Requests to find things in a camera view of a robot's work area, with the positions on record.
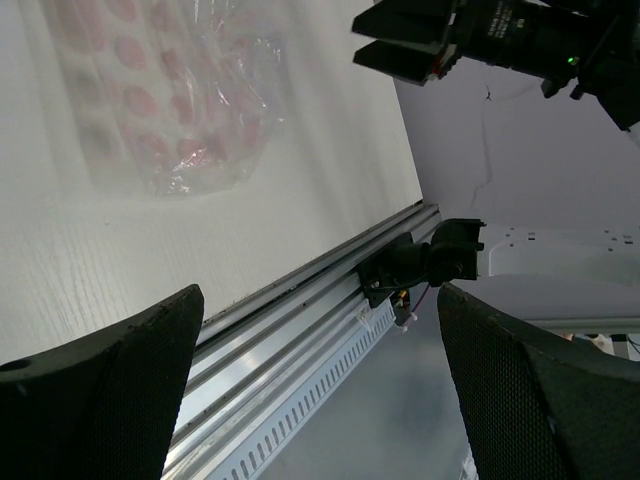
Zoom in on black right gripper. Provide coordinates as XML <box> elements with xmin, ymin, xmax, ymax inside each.
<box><xmin>351</xmin><ymin>0</ymin><xmax>615</xmax><ymax>85</ymax></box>

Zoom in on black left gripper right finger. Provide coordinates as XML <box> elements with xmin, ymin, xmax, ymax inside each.
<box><xmin>437</xmin><ymin>284</ymin><xmax>639</xmax><ymax>479</ymax></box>

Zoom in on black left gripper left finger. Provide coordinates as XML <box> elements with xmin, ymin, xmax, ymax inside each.
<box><xmin>1</xmin><ymin>285</ymin><xmax>204</xmax><ymax>479</ymax></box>

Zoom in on clear zip top bag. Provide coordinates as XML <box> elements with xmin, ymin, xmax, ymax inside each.
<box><xmin>42</xmin><ymin>1</ymin><xmax>288</xmax><ymax>197</ymax></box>

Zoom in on white slotted cable duct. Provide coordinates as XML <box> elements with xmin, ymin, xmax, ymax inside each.
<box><xmin>164</xmin><ymin>299</ymin><xmax>401</xmax><ymax>480</ymax></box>

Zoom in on aluminium table edge rail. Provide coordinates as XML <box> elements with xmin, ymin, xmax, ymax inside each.
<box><xmin>163</xmin><ymin>205</ymin><xmax>440</xmax><ymax>474</ymax></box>

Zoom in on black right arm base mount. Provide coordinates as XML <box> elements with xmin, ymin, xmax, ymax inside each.
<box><xmin>356</xmin><ymin>219</ymin><xmax>486</xmax><ymax>308</ymax></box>

